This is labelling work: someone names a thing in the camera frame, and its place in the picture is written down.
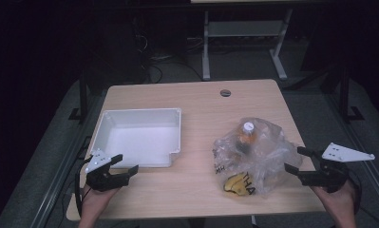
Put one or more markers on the white plastic bin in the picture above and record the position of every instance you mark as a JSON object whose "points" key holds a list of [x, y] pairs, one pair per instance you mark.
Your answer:
{"points": [[139, 142]]}

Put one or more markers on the black metal stand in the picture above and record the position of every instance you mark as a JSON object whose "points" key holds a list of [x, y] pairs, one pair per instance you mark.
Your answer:
{"points": [[344, 95], [83, 95]]}

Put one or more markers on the metal floor rail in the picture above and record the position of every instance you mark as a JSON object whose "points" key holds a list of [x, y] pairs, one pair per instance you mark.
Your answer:
{"points": [[361, 152], [63, 177]]}

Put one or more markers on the orange drink bottle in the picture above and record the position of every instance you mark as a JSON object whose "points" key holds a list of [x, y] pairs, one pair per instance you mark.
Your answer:
{"points": [[245, 137]]}

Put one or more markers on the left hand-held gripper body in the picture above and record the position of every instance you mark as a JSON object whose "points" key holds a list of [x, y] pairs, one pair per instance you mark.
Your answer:
{"points": [[103, 180]]}

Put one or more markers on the person's left hand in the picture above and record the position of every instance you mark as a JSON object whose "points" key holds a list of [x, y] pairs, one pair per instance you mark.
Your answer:
{"points": [[98, 202]]}

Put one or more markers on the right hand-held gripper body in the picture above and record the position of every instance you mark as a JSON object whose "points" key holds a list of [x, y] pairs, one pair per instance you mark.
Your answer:
{"points": [[331, 177]]}

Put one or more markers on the clear plastic bag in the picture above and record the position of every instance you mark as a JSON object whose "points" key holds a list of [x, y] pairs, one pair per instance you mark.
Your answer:
{"points": [[266, 158]]}

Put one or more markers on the person's right hand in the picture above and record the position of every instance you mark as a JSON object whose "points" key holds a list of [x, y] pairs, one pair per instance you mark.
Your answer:
{"points": [[336, 202]]}

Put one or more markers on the white metal desk frame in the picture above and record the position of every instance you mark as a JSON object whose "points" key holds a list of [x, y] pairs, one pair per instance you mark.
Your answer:
{"points": [[241, 29]]}

